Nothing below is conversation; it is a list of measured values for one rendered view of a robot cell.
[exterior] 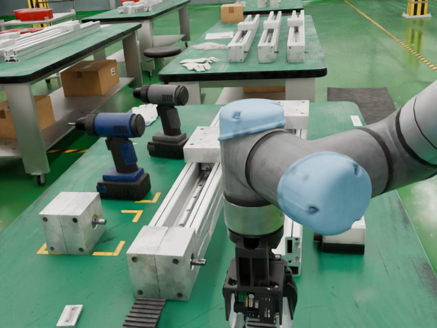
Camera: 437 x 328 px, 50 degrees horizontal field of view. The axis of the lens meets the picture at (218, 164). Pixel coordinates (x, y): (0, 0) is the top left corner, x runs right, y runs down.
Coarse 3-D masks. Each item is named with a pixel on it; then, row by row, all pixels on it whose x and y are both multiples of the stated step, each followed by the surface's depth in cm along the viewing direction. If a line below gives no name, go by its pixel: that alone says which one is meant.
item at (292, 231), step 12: (300, 132) 132; (288, 228) 85; (300, 228) 85; (288, 240) 88; (300, 240) 86; (276, 252) 86; (288, 252) 84; (300, 252) 86; (288, 264) 85; (300, 264) 87
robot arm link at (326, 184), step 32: (256, 160) 48; (288, 160) 44; (320, 160) 42; (352, 160) 43; (384, 160) 46; (256, 192) 50; (288, 192) 43; (320, 192) 40; (352, 192) 42; (320, 224) 42
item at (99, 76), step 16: (224, 16) 443; (240, 16) 442; (80, 64) 475; (96, 64) 470; (112, 64) 478; (64, 80) 447; (80, 80) 445; (96, 80) 443; (112, 80) 476; (48, 96) 368; (64, 96) 453; (0, 112) 339; (48, 112) 369; (0, 128) 344
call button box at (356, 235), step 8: (352, 224) 90; (360, 224) 90; (344, 232) 89; (352, 232) 89; (360, 232) 89; (320, 240) 95; (328, 240) 91; (336, 240) 90; (344, 240) 90; (352, 240) 90; (360, 240) 89; (328, 248) 91; (336, 248) 91; (344, 248) 91; (352, 248) 90; (360, 248) 90
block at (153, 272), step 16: (144, 240) 83; (160, 240) 83; (176, 240) 82; (192, 240) 84; (128, 256) 80; (144, 256) 79; (160, 256) 79; (176, 256) 78; (192, 256) 85; (144, 272) 81; (160, 272) 80; (176, 272) 79; (192, 272) 84; (144, 288) 82; (160, 288) 81; (176, 288) 81
